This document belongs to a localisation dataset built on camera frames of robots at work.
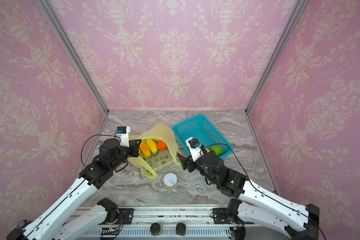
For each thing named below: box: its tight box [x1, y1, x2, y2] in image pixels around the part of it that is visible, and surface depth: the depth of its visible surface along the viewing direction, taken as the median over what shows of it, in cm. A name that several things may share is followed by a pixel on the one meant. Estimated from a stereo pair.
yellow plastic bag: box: [128, 122, 182, 180], surface depth 76 cm
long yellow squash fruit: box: [146, 138, 158, 154], surface depth 97 cm
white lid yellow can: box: [163, 172, 178, 190], surface depth 83 cm
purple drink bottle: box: [17, 219, 28, 229], surface depth 56 cm
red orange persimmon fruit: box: [157, 140, 168, 151], surface depth 96 cm
